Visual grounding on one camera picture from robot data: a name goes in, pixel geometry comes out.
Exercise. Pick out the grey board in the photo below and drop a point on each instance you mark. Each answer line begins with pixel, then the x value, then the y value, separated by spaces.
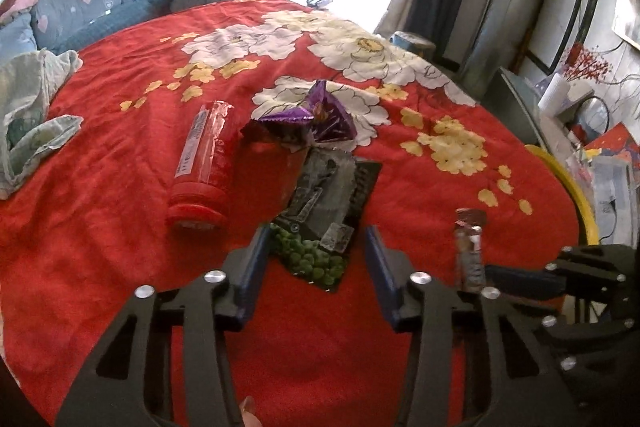
pixel 520 107

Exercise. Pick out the purple snack packet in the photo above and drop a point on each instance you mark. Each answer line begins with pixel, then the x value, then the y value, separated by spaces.
pixel 325 112

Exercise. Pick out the yellow hoop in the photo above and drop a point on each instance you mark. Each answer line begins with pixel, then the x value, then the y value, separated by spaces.
pixel 580 192

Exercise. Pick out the framed wall picture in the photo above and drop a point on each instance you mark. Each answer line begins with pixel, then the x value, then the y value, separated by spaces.
pixel 627 12

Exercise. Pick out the red snack tube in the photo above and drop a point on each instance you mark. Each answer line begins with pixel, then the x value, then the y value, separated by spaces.
pixel 205 177

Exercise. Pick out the blue stool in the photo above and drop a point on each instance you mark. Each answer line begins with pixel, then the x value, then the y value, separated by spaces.
pixel 412 42

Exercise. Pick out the light green blanket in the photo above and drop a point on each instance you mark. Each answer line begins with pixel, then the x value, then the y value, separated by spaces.
pixel 30 97

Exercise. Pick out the pink floral pillow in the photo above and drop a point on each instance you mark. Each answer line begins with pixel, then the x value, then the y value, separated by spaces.
pixel 20 4

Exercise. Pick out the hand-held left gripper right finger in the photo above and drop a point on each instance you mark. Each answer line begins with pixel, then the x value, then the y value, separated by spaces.
pixel 377 272

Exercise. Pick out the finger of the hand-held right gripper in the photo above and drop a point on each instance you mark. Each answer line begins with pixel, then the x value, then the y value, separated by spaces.
pixel 520 284
pixel 590 347

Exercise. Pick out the pile of papers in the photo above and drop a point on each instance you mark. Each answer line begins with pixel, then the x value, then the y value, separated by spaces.
pixel 610 192

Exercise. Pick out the blue heart-print cushion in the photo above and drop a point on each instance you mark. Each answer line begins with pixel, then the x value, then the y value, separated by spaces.
pixel 17 39
pixel 75 2

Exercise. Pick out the blue sofa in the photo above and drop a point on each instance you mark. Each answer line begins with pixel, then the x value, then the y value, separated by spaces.
pixel 125 14

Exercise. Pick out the small brown snack wrapper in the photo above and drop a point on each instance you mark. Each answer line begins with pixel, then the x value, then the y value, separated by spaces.
pixel 470 257

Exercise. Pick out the white paper roll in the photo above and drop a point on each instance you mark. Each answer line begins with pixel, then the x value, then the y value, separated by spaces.
pixel 552 97

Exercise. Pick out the red floral blanket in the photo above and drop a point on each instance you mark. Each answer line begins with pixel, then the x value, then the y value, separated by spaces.
pixel 125 257

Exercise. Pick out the red artificial flowers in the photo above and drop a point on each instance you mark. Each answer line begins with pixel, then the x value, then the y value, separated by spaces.
pixel 590 64

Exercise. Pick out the person's left hand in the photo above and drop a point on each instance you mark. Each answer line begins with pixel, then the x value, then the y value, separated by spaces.
pixel 249 412

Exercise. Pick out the black green pea packet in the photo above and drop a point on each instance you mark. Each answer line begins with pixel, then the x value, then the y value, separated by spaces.
pixel 325 187

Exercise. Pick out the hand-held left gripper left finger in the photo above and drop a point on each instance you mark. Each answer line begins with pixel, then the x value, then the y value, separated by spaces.
pixel 257 267

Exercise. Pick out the red gift box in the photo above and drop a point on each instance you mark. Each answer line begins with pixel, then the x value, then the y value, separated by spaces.
pixel 607 142

